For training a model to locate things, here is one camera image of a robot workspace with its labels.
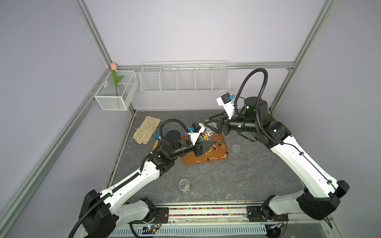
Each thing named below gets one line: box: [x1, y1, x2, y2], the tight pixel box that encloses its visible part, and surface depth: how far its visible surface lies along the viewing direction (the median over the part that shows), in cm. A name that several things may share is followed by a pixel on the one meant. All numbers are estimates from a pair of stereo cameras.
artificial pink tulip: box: [110, 62, 124, 97], surface depth 92 cm
